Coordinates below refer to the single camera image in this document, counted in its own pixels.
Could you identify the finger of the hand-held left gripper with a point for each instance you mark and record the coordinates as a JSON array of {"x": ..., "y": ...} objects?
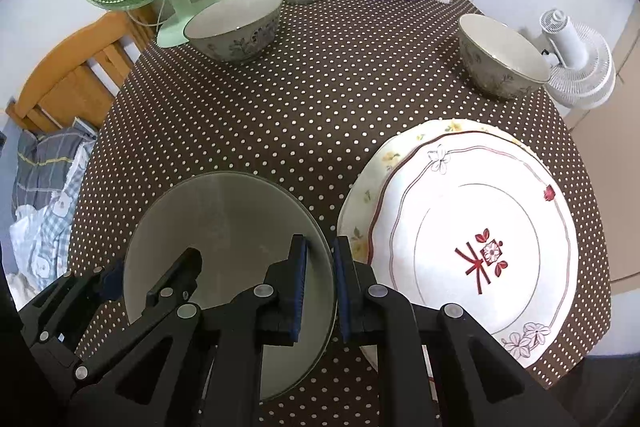
[
  {"x": 112, "y": 281},
  {"x": 175, "y": 279}
]

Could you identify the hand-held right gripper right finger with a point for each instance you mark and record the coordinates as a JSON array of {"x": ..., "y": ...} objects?
[{"x": 345, "y": 292}]

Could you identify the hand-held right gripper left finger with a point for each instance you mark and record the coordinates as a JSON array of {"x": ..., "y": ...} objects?
[{"x": 298, "y": 292}]

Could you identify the grey floral ceramic bowl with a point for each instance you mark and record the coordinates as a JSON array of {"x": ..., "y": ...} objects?
[
  {"x": 225, "y": 227},
  {"x": 500, "y": 62},
  {"x": 232, "y": 29}
]

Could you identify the large round yellow floral plate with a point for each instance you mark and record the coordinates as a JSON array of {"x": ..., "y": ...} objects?
[{"x": 356, "y": 212}]

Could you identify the white plate with red flower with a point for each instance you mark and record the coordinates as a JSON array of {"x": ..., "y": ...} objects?
[{"x": 475, "y": 217}]

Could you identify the scalloped yellow floral plate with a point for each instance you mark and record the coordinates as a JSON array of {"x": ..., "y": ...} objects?
[{"x": 452, "y": 125}]

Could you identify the blue checkered blanket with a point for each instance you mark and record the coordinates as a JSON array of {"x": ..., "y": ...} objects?
[{"x": 45, "y": 237}]

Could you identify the grey plaid pillow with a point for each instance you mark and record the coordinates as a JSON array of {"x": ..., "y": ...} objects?
[{"x": 45, "y": 167}]

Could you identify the brown polka dot tablecloth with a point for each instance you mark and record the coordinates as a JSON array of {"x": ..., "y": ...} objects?
[{"x": 310, "y": 117}]

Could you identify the wooden bed headboard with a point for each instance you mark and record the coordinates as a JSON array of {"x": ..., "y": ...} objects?
[{"x": 65, "y": 77}]

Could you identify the white desk fan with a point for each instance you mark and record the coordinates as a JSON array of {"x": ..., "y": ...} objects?
[{"x": 580, "y": 67}]

